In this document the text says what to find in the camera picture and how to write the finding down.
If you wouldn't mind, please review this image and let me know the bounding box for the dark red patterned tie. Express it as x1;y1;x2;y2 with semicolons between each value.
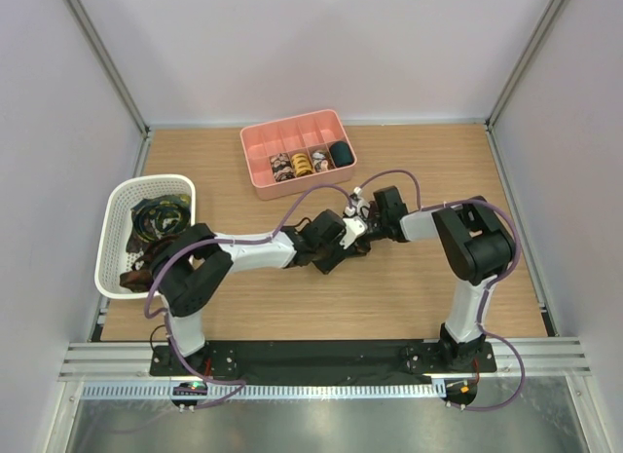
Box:
354;202;379;256

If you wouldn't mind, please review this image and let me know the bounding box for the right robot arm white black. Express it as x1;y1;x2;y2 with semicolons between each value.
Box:
361;187;522;371

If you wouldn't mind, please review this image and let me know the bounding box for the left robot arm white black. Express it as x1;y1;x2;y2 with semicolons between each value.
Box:
144;209;366;375

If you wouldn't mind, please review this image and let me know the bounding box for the rolled dark teal tie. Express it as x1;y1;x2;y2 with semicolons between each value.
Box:
329;140;354;168

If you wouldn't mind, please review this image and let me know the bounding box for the rolled white floral tie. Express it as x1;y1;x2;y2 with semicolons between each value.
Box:
311;149;335;172

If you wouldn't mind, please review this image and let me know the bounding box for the rolled yellow tie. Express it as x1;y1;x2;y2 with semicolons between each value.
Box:
290;152;314;177

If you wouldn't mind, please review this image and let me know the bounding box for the pink divided organizer tray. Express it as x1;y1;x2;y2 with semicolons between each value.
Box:
240;109;357;200

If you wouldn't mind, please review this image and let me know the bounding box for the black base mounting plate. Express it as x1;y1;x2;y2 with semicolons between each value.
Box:
149;338;497;382

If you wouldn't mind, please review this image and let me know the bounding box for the white perforated plastic basket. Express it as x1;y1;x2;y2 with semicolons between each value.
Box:
94;174;197;300

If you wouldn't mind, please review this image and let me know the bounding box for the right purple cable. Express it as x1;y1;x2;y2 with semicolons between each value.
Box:
352;169;526;413

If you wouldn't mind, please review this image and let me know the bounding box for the purple cable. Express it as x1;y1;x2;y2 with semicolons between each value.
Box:
352;169;526;413
144;183;354;410

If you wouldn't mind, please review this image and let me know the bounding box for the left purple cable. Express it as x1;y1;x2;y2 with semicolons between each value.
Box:
144;183;354;410

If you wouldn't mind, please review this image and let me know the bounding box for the perforated metal cable rail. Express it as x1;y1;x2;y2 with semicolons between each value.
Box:
81;380;446;402

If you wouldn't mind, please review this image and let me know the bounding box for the right aluminium frame post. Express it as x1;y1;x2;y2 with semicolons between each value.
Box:
485;0;569;132

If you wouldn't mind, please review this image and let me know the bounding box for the aluminium frame post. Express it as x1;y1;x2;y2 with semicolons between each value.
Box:
63;0;149;138
485;0;569;132

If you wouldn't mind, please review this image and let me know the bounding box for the left aluminium frame post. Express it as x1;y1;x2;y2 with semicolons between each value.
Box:
63;0;149;138

